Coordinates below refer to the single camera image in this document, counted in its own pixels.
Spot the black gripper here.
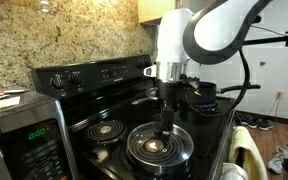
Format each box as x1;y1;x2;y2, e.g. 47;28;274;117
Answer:
152;79;186;137

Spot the glass pot lid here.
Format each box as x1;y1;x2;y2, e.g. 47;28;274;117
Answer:
127;121;194;168

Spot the grey frying pan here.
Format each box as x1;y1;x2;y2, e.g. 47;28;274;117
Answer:
132;87;160;105

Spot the dark blue saucepan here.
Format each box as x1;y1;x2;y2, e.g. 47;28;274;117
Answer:
183;81;262;108

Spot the black electric stove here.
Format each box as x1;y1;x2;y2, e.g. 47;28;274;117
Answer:
32;54;237;180

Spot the small coil burner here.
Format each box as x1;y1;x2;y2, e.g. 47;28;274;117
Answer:
86;119;127;143

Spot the dark sneaker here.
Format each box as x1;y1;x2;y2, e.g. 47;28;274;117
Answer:
257;119;274;131
235;112;249;126
247;117;260;130

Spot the white towel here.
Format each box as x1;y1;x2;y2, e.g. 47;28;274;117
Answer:
219;162;249;180

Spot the pale yellow towel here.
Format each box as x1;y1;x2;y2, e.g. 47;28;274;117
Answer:
228;125;268;180

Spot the white sneaker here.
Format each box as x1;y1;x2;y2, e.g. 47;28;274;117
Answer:
267;145;288;175

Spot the white paper card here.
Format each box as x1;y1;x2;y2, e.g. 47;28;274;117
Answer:
0;96;22;111

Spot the wooden wall cabinet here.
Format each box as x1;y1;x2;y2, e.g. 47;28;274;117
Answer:
137;0;177;27

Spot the black camera boom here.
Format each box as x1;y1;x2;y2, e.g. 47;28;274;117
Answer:
242;29;288;48

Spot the black stereo camera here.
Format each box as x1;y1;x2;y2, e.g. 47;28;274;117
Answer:
252;14;263;25

